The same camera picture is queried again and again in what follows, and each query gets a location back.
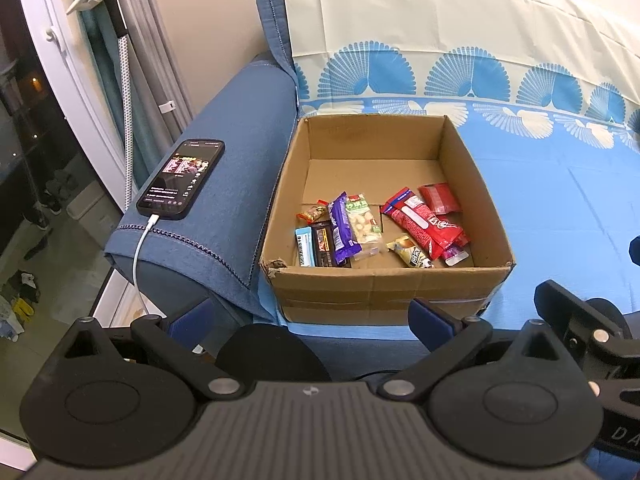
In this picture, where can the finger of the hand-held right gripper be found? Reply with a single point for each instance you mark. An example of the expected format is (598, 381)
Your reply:
(635, 249)
(570, 310)

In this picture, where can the blue white printed sofa cover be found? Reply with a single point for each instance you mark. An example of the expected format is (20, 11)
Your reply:
(550, 200)

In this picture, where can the small peanut bar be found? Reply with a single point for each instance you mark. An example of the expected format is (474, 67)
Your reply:
(312, 213)

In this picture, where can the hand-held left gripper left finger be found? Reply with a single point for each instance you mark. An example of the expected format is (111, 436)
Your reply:
(182, 330)

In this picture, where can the teal curtain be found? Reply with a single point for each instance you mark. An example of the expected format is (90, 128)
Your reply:
(102, 60)

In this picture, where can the dark shoe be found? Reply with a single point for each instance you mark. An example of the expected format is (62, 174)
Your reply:
(34, 222)
(50, 200)

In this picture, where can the long red snack packet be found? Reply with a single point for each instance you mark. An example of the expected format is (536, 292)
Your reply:
(417, 212)

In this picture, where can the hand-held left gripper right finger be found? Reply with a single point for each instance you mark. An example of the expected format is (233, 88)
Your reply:
(429, 324)

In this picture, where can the yellow snack packet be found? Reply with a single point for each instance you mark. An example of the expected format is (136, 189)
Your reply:
(412, 254)

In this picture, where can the purple candy bar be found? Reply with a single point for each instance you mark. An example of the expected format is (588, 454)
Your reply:
(344, 232)

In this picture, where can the white curtain clip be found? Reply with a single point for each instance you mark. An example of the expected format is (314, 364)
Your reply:
(167, 107)

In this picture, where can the purple stick sachet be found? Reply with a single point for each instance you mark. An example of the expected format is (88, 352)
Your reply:
(456, 255)

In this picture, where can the light blue stick sachet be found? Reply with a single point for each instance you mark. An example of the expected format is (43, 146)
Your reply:
(303, 247)

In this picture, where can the clear nut packet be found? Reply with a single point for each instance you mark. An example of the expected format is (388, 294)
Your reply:
(365, 230)

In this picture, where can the black snack bar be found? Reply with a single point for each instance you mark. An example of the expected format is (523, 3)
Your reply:
(325, 245)

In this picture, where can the cardboard box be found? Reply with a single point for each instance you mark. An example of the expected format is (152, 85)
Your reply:
(375, 300)

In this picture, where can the square red snack packet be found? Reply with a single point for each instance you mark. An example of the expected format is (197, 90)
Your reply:
(439, 197)

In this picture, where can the white window frame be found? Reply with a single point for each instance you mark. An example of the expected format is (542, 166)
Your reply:
(75, 75)

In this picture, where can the black smartphone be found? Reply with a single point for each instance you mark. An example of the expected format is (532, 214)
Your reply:
(180, 180)

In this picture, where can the white storage box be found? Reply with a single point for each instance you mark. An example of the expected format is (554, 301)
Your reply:
(92, 207)

